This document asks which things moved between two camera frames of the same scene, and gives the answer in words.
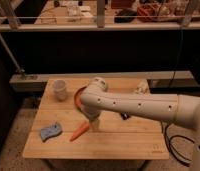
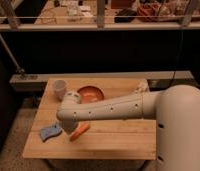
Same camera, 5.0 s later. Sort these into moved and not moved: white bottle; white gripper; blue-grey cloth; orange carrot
Moved: white gripper
Not moved: blue-grey cloth; orange carrot; white bottle
